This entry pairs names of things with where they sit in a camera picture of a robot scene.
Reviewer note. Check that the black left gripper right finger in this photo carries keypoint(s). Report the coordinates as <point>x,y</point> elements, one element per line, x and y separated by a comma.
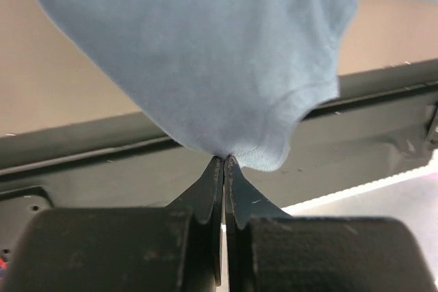
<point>270,250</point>

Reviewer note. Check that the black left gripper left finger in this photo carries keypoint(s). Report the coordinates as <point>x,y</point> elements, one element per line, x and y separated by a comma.
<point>173,248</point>

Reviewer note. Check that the blue-grey t-shirt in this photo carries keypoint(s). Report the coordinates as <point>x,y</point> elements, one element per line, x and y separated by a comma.
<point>226,77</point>

